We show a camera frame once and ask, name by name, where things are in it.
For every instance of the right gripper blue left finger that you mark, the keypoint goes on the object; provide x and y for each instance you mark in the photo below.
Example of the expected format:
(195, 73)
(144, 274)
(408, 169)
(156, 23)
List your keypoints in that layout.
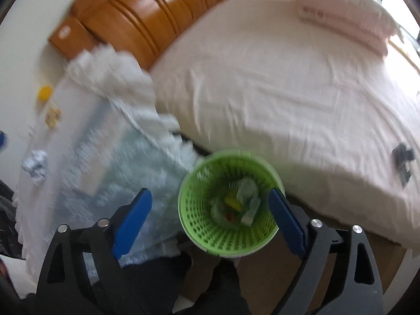
(81, 273)

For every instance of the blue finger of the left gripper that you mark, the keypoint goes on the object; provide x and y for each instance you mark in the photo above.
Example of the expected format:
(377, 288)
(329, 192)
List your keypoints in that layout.
(3, 140)

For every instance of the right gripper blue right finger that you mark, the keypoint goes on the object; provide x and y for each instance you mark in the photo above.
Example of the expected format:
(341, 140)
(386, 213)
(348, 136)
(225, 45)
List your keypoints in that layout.
(354, 287)

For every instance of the green white plastic bag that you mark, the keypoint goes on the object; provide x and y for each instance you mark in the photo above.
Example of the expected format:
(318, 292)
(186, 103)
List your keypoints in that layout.
(248, 196)

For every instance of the green yellow snack wrapper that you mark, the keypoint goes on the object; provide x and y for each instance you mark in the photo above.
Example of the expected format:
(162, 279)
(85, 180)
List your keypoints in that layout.
(226, 209)

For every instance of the green plastic trash basket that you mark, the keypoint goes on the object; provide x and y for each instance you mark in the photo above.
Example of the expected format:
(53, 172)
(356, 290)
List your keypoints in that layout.
(218, 175)

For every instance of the crumpled grey paper ball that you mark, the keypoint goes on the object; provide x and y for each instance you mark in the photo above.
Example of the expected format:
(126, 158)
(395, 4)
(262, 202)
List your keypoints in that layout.
(36, 166)

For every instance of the small yellow snack piece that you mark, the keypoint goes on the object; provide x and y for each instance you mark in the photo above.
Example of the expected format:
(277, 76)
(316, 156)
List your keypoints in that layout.
(53, 117)

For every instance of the yellow round cap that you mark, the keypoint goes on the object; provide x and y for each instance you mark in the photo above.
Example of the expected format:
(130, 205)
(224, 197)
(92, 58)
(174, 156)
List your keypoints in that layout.
(44, 93)

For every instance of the grey clip on bed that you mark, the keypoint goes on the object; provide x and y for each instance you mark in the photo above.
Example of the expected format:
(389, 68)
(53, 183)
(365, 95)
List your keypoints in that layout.
(403, 156)

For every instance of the pink bed sheet mattress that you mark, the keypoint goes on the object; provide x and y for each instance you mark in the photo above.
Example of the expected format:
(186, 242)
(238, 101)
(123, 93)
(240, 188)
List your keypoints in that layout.
(323, 110)

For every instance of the wooden bed headboard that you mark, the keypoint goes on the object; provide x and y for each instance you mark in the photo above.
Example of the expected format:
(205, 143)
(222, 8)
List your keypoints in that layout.
(144, 28)

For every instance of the folded pink blanket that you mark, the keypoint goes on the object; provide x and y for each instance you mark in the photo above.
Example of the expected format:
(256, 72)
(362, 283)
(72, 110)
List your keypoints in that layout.
(373, 35)

